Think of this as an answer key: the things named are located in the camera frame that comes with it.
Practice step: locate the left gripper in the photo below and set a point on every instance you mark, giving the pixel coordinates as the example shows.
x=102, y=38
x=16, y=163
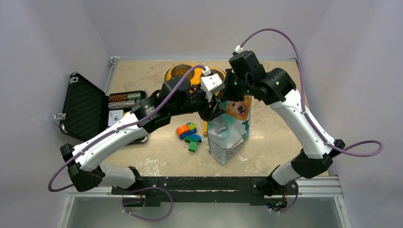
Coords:
x=215, y=110

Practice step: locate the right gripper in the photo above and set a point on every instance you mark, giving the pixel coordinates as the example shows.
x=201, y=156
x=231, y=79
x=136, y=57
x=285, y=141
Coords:
x=228, y=95

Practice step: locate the green dog food bag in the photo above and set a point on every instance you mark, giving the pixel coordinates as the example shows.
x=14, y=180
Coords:
x=229, y=131

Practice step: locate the yellow plastic scoop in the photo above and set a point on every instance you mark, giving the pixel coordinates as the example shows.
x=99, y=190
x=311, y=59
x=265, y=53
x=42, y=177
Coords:
x=205, y=124

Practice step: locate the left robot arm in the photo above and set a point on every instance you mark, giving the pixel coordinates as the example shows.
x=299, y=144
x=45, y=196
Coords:
x=85, y=161

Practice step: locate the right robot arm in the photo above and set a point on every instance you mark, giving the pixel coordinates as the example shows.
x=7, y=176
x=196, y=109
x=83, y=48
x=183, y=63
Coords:
x=276, y=89

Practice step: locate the blue toy brick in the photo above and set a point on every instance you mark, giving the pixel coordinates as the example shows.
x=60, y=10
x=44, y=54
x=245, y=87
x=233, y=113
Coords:
x=195, y=136

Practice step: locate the orange blue toy truck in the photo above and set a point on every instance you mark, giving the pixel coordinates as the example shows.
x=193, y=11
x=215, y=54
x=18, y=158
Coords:
x=186, y=130

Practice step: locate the green toy brick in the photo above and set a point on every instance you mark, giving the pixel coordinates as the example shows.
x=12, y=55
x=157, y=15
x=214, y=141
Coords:
x=193, y=143

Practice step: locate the black poker chip case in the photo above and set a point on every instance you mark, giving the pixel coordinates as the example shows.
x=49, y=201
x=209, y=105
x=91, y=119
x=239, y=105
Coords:
x=88, y=111

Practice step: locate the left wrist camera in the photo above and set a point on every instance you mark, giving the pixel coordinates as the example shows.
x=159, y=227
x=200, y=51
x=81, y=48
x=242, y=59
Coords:
x=212, y=81

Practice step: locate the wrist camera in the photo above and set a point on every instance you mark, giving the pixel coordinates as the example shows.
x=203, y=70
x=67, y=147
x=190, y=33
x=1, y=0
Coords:
x=238, y=49
x=212, y=81

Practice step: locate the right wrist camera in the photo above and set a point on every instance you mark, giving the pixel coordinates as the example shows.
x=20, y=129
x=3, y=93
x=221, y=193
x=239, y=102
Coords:
x=238, y=49

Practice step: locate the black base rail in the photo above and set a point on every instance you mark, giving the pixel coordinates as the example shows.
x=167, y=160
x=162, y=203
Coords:
x=152, y=191

